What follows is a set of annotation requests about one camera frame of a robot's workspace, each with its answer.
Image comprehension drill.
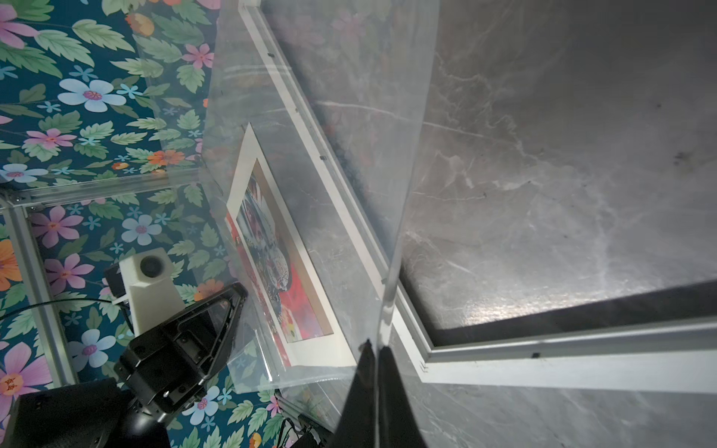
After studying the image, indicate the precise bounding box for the brown backing board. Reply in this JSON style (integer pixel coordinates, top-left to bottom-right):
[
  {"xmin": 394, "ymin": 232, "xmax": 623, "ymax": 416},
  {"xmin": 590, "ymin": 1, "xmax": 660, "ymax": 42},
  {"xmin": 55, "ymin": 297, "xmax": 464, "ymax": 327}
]
[{"xmin": 252, "ymin": 162, "xmax": 333, "ymax": 342}]

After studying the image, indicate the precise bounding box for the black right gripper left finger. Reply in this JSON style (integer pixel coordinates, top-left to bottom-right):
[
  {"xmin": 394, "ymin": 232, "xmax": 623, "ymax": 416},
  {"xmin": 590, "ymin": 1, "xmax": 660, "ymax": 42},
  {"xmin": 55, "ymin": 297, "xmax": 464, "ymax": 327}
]
[{"xmin": 328, "ymin": 340, "xmax": 377, "ymax": 448}]

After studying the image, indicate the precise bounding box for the clear acrylic sheet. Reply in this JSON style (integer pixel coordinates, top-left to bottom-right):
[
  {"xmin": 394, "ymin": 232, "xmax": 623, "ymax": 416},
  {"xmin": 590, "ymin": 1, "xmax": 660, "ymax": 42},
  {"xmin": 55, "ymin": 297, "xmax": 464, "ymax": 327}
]
[{"xmin": 204, "ymin": 1, "xmax": 440, "ymax": 392}]

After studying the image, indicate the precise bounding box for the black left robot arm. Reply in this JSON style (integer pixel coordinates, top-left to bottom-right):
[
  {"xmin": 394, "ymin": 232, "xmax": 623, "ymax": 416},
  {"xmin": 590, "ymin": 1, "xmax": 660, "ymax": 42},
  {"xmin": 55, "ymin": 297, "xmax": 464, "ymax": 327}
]
[{"xmin": 3, "ymin": 282, "xmax": 248, "ymax": 447}]

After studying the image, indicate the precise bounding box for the red printed photo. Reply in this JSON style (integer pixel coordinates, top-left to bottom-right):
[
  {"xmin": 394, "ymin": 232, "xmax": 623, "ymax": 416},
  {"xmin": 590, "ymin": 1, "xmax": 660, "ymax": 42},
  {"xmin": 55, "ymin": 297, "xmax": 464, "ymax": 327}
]
[{"xmin": 225, "ymin": 175, "xmax": 323, "ymax": 367}]

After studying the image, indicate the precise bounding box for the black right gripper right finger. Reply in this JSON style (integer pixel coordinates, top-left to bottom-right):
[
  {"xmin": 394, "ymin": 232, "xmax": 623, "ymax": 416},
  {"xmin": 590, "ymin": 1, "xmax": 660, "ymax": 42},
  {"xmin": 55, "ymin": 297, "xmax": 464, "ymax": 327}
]
[{"xmin": 377, "ymin": 346, "xmax": 428, "ymax": 448}]

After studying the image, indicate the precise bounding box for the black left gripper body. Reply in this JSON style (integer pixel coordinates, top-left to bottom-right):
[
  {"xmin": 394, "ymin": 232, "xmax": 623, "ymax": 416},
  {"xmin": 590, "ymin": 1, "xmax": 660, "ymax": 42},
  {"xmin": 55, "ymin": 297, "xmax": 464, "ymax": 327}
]
[{"xmin": 114, "ymin": 313, "xmax": 224, "ymax": 426}]

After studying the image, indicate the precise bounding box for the white picture frame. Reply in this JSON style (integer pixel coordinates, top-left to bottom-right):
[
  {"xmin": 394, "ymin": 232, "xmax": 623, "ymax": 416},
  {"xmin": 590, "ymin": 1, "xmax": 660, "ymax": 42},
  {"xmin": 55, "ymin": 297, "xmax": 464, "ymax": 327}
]
[{"xmin": 237, "ymin": 0, "xmax": 717, "ymax": 395}]

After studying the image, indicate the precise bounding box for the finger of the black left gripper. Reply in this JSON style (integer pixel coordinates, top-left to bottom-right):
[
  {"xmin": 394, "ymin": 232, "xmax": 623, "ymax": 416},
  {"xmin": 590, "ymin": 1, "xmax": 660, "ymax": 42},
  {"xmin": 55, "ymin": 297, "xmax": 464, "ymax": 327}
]
[{"xmin": 162, "ymin": 282, "xmax": 248, "ymax": 370}]

